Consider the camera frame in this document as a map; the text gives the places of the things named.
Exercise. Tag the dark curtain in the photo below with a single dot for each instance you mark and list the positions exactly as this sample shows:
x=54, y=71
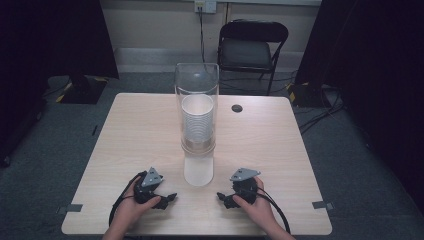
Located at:
x=373, y=66
x=50, y=43

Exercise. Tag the small black floor item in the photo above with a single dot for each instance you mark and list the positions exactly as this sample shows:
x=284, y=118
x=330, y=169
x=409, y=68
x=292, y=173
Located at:
x=95, y=130

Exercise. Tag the white wall socket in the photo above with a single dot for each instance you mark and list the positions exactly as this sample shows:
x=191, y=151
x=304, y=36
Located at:
x=205, y=6

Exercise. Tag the person's right hand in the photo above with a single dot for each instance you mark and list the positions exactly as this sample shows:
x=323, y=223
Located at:
x=258, y=210

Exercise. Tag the clear plastic cup dispenser tube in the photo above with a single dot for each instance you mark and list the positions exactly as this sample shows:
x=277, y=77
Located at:
x=196, y=83

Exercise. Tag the person's left hand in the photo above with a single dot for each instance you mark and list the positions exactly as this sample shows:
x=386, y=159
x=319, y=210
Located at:
x=133, y=210

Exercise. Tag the stack of white paper cups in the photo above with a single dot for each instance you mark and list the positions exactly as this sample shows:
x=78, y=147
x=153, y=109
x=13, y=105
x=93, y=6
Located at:
x=197, y=120

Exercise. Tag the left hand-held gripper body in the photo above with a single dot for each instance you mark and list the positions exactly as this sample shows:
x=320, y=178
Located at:
x=145, y=191

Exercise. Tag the grey tape strip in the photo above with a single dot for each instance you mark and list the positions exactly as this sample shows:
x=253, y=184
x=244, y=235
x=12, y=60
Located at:
x=322, y=205
x=70, y=208

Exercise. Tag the black stand base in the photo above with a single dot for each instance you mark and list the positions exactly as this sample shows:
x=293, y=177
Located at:
x=83, y=91
x=308, y=95

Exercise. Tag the black folding chair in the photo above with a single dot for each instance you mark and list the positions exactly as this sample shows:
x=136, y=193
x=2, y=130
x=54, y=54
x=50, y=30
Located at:
x=246, y=50

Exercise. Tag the round black table grommet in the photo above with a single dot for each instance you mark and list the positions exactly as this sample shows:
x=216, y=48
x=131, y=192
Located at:
x=237, y=108

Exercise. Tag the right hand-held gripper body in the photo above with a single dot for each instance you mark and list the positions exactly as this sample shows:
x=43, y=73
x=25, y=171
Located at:
x=245, y=186

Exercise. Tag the single white paper cup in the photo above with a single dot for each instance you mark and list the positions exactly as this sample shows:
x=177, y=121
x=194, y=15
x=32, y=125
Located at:
x=198, y=171

